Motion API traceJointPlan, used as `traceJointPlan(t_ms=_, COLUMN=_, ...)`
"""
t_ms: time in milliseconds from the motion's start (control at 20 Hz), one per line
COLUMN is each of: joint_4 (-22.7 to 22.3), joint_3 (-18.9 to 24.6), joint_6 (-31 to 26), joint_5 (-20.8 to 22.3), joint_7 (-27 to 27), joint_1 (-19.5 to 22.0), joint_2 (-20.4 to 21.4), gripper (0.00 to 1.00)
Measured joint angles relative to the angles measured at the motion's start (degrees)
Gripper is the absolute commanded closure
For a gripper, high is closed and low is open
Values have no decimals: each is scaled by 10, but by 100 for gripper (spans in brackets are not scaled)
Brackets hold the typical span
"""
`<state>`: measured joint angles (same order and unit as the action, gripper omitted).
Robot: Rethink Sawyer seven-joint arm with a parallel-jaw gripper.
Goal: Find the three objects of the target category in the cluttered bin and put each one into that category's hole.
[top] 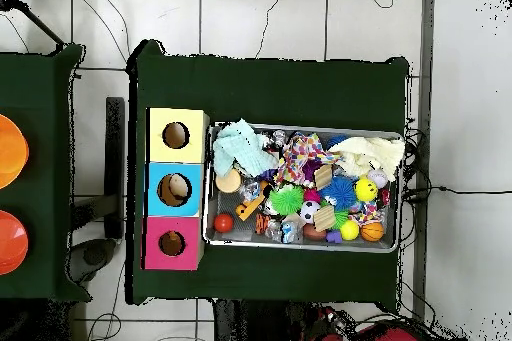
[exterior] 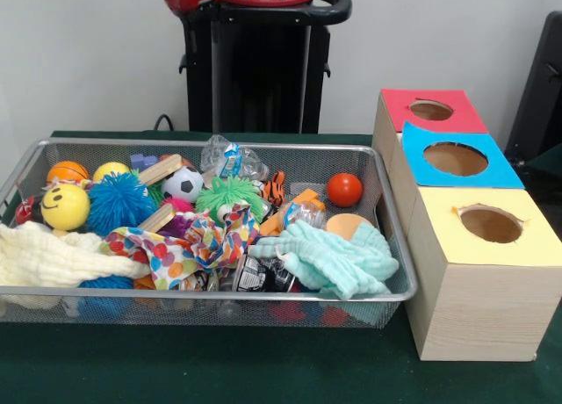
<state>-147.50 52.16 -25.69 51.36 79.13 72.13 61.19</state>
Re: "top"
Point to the orange flat plastic toy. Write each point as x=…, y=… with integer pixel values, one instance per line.
x=250, y=208

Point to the wooden box with three holes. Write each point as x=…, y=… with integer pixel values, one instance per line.
x=178, y=163

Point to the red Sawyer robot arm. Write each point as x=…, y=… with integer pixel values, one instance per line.
x=360, y=334

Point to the green furry monster toy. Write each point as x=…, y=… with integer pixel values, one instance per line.
x=286, y=199

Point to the dark green table cloth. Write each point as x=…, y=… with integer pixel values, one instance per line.
x=264, y=89
x=44, y=117

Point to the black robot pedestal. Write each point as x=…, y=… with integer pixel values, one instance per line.
x=256, y=325

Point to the toy hamburger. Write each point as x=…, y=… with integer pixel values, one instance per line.
x=227, y=182

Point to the orange bowl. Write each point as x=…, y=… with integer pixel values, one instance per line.
x=10, y=151
x=10, y=242

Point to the shallow clear mesh bin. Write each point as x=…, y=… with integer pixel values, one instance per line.
x=210, y=229

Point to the cream yellow cloth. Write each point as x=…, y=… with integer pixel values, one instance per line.
x=372, y=153

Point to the colourful polka dot cloth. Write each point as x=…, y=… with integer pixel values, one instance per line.
x=304, y=157

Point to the blue spiky ball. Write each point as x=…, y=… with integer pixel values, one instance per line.
x=340, y=192

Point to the red ball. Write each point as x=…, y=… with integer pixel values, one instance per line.
x=223, y=222

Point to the large yellow ball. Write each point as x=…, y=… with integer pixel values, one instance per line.
x=366, y=189

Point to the mint green cloth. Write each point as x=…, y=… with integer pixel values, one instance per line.
x=240, y=149

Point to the orange striped tiger plush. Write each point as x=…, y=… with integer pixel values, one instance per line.
x=261, y=223

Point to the orange toy basketball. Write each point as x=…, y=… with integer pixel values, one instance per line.
x=371, y=231

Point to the black stand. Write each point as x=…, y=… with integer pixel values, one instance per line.
x=115, y=157

